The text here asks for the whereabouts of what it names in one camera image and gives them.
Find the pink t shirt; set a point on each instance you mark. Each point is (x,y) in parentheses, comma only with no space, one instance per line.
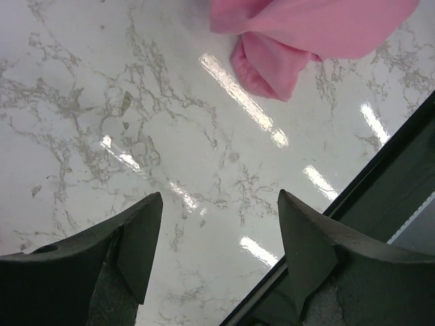
(277,39)

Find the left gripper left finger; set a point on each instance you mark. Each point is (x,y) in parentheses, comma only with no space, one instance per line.
(96,277)

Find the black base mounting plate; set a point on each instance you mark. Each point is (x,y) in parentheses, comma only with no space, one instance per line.
(391,200)

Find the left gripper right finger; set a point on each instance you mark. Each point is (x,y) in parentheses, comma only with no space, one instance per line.
(339,276)

